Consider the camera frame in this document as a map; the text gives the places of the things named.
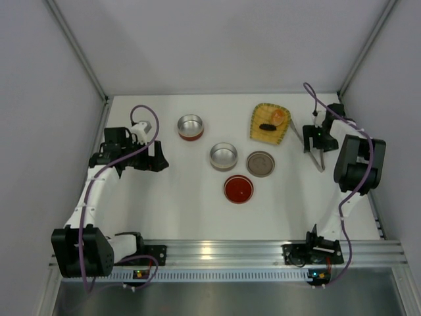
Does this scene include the metal tongs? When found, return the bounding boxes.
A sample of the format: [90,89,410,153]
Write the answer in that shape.
[289,120,326,173]

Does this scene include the orange food piece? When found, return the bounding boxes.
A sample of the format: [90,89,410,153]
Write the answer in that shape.
[270,109,287,126]

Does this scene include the black spiky food piece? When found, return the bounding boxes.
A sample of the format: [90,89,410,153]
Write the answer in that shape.
[259,123,277,132]

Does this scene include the beige lid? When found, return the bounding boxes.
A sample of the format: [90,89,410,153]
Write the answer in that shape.
[245,151,276,178]

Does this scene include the beige steel container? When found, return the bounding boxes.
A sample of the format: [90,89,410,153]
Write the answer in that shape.
[210,142,238,171]

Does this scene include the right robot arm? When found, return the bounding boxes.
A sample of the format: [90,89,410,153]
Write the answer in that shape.
[303,103,386,263]

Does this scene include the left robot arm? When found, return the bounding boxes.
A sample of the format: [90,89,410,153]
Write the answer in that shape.
[51,121,169,278]

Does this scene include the red steel container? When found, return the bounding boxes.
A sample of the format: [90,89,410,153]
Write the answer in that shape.
[177,114,204,141]

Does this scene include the yellow bamboo tray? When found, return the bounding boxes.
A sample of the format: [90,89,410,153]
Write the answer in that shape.
[249,103,291,145]

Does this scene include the red lid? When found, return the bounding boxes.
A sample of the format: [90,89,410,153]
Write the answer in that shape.
[223,174,255,204]

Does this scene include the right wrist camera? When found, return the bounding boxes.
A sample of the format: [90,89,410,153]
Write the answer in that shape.
[312,111,326,128]

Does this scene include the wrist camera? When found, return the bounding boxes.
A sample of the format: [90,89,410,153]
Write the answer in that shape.
[130,120,152,145]
[312,111,326,128]

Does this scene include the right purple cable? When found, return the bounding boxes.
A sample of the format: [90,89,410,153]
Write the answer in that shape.
[303,82,376,290]

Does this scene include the purple cable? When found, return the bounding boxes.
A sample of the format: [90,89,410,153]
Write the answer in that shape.
[303,82,376,290]
[77,105,161,294]

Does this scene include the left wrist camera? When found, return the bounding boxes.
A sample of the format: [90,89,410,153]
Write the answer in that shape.
[130,120,152,145]

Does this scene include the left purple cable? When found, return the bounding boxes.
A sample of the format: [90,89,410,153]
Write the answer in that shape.
[77,105,161,294]

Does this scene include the left frame post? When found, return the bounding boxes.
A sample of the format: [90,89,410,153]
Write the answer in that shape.
[44,0,110,101]

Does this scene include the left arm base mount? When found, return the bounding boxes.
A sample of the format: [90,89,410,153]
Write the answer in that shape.
[116,244,167,266]

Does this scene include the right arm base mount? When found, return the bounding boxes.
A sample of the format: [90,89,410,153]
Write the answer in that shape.
[282,243,344,267]

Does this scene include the aluminium front rail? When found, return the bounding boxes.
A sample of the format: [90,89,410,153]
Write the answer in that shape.
[145,240,407,269]

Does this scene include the slotted cable duct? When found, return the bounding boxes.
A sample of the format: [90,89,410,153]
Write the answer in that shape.
[98,269,315,282]

